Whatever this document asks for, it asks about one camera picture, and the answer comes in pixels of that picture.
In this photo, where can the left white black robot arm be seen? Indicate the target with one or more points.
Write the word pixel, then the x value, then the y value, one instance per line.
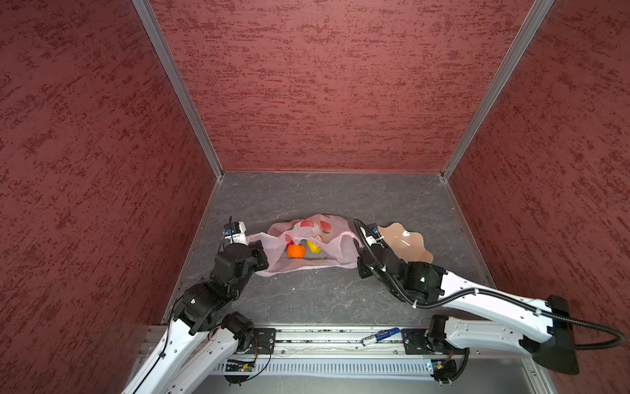
pixel 203 330

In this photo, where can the pink faceted plastic bowl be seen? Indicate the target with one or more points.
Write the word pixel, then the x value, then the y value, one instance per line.
pixel 407 245

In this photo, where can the aluminium corner post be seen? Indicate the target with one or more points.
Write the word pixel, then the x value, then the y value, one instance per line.
pixel 532 22
pixel 149 21

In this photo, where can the fake yellow lemon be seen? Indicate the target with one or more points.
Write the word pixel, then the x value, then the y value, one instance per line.
pixel 313 248

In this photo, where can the small circuit board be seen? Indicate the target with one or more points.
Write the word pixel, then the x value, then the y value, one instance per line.
pixel 444 371
pixel 244 367

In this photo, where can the right small circuit board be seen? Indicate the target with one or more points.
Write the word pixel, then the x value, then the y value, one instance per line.
pixel 444 371

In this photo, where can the aluminium front rail frame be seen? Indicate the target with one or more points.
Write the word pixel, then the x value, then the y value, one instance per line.
pixel 337 352

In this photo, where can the left aluminium corner post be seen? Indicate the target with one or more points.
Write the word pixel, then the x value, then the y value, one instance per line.
pixel 149 21

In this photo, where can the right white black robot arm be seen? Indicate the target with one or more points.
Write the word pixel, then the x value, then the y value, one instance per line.
pixel 542 329

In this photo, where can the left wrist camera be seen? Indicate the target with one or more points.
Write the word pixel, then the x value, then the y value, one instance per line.
pixel 234 233

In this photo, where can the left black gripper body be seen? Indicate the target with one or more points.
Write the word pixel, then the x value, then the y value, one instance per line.
pixel 257 262

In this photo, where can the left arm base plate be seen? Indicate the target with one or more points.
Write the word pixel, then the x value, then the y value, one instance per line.
pixel 263 342

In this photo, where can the left small circuit board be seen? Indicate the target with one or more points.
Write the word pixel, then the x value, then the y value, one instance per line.
pixel 244 367

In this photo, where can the pink translucent plastic bag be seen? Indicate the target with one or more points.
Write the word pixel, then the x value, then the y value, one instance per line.
pixel 330 232

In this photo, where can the blue white marker pen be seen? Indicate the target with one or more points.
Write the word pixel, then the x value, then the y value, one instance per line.
pixel 380 336

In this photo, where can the right aluminium corner post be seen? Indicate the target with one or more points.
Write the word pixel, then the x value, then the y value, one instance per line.
pixel 532 22

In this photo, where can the fake orange fruit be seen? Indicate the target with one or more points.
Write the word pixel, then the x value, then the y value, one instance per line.
pixel 296 251

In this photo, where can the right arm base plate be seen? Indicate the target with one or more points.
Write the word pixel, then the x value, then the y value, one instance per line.
pixel 424 342

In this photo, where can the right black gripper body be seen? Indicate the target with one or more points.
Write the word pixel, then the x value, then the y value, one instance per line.
pixel 366 271

